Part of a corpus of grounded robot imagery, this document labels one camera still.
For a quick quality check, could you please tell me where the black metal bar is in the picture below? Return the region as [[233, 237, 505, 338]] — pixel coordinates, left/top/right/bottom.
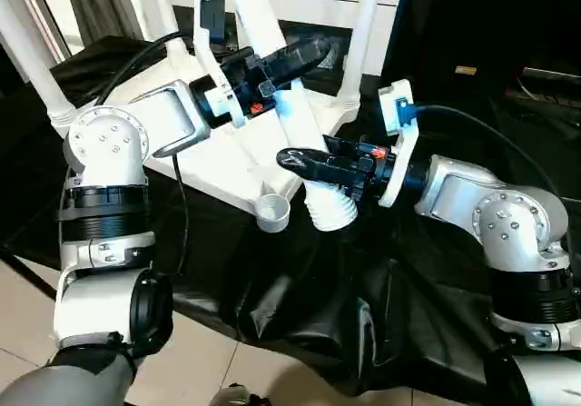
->
[[521, 67, 581, 83]]

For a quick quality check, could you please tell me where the black work surface mat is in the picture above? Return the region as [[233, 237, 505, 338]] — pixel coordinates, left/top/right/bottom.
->
[[0, 35, 581, 398]]

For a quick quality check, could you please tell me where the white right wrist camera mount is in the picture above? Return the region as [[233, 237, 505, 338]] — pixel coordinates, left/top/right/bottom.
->
[[376, 78, 421, 208]]

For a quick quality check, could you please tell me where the white glass-door cabinet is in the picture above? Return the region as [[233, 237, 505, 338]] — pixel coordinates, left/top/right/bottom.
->
[[131, 0, 405, 78]]

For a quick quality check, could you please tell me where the black metal stand leg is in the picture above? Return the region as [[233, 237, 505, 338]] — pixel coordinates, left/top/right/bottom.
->
[[0, 246, 60, 298]]

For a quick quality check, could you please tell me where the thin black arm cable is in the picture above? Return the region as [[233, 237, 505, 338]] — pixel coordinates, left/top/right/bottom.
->
[[171, 153, 190, 275]]

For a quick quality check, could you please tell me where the white plastic table top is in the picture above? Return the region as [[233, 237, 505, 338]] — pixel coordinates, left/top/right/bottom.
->
[[67, 37, 359, 235]]

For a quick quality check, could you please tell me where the white plastic table leg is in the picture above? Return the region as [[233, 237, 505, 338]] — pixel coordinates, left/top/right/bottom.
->
[[338, 0, 385, 113], [149, 0, 192, 60], [221, 0, 359, 233], [0, 0, 76, 125]]

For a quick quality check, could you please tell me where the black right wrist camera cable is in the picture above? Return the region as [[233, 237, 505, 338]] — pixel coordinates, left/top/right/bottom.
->
[[408, 104, 576, 262]]

